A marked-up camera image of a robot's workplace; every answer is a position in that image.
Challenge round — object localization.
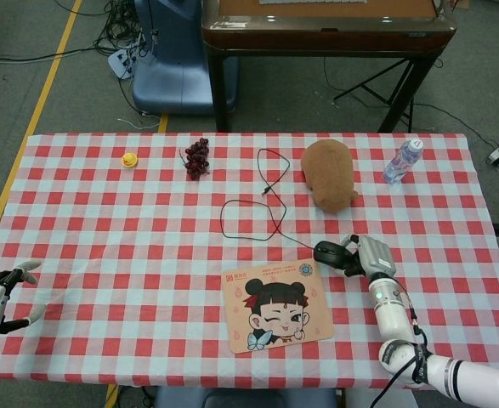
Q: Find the black computer mouse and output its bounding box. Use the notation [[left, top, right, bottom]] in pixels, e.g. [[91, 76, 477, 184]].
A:
[[313, 240, 354, 269]]

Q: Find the brown plush toy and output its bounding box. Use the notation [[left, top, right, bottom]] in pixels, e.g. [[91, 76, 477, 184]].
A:
[[300, 139, 360, 213]]

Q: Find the red white checkered tablecloth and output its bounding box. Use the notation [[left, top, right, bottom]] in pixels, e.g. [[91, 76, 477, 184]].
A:
[[0, 131, 499, 391]]

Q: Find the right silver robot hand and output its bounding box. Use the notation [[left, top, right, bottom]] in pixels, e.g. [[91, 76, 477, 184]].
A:
[[340, 233, 397, 281]]

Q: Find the clear plastic water bottle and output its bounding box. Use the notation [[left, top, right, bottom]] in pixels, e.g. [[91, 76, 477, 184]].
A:
[[383, 137, 425, 185]]

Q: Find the white floor cable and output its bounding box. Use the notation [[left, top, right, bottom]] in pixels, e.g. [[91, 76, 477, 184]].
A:
[[116, 110, 167, 132]]

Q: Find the cartoon girl mouse pad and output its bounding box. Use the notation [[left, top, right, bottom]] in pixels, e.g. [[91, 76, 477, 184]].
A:
[[221, 258, 335, 355]]

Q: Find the blue machine base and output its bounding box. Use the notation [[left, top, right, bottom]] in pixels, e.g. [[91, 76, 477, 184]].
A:
[[131, 0, 240, 116]]

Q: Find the black mouse cable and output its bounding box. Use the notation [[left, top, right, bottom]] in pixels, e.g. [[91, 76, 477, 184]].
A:
[[219, 148, 318, 252]]

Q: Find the dark red grape bunch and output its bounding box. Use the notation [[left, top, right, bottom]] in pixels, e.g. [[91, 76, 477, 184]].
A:
[[179, 137, 212, 183]]

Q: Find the dark wooden mahjong table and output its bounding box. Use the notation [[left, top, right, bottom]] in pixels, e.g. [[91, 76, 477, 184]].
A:
[[201, 0, 456, 133]]

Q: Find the black floor cable tangle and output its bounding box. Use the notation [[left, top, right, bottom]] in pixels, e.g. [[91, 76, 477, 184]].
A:
[[91, 0, 159, 59]]

